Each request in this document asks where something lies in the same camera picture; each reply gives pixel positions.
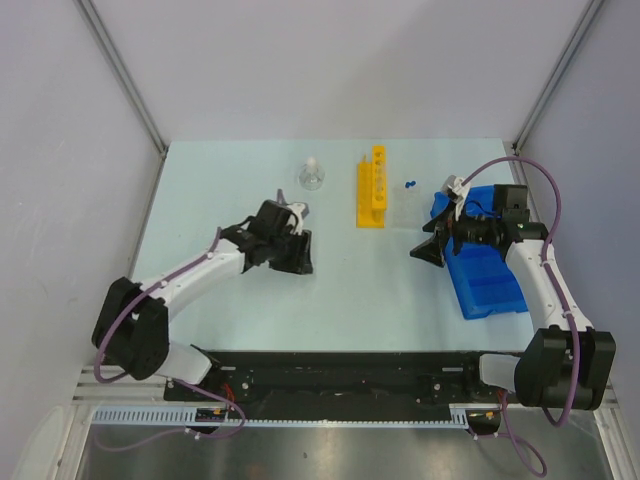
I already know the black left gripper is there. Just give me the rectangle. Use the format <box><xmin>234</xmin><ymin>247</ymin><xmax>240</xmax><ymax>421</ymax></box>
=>
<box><xmin>267</xmin><ymin>227</ymin><xmax>312</xmax><ymax>275</ymax></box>

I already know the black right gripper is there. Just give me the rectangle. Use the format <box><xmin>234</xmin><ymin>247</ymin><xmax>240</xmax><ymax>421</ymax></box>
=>
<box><xmin>410</xmin><ymin>199</ymin><xmax>500</xmax><ymax>267</ymax></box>

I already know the clear plastic well plate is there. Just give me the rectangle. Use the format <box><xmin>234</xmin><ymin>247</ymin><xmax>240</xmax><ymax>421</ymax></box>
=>
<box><xmin>390</xmin><ymin>186</ymin><xmax>423</xmax><ymax>230</ymax></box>

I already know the yellow test tube rack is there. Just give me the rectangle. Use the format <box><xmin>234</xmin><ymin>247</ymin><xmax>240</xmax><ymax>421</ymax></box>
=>
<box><xmin>356</xmin><ymin>145</ymin><xmax>388</xmax><ymax>229</ymax></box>

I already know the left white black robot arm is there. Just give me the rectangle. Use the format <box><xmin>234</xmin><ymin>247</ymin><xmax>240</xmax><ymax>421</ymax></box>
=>
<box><xmin>91</xmin><ymin>198</ymin><xmax>313</xmax><ymax>400</ymax></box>

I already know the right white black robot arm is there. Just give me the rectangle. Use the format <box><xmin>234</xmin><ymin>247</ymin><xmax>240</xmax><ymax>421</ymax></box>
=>
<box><xmin>410</xmin><ymin>176</ymin><xmax>616</xmax><ymax>410</ymax></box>

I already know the blue plastic tray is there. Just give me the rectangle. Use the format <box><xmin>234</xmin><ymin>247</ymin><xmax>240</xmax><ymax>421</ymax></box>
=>
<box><xmin>430</xmin><ymin>185</ymin><xmax>528</xmax><ymax>320</ymax></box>

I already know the glass flask with stopper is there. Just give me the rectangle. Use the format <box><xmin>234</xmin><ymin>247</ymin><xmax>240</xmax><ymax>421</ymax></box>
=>
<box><xmin>298</xmin><ymin>157</ymin><xmax>325</xmax><ymax>191</ymax></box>

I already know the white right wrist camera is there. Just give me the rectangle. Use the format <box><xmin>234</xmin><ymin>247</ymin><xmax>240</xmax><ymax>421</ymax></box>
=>
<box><xmin>441</xmin><ymin>175</ymin><xmax>471</xmax><ymax>220</ymax></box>

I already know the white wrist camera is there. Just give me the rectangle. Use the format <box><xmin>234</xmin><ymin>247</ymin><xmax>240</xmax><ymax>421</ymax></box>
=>
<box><xmin>441</xmin><ymin>175</ymin><xmax>471</xmax><ymax>220</ymax></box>
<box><xmin>285</xmin><ymin>202</ymin><xmax>309</xmax><ymax>235</ymax></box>

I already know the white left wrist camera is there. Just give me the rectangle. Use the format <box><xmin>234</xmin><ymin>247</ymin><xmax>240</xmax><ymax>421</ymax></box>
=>
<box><xmin>285</xmin><ymin>202</ymin><xmax>309</xmax><ymax>235</ymax></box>

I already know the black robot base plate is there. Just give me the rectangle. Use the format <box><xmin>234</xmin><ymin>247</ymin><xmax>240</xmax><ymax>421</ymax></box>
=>
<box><xmin>164</xmin><ymin>352</ymin><xmax>498</xmax><ymax>420</ymax></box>

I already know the white slotted cable duct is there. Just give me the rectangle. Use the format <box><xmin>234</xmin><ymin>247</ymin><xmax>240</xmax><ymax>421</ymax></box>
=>
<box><xmin>91</xmin><ymin>405</ymin><xmax>500</xmax><ymax>429</ymax></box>

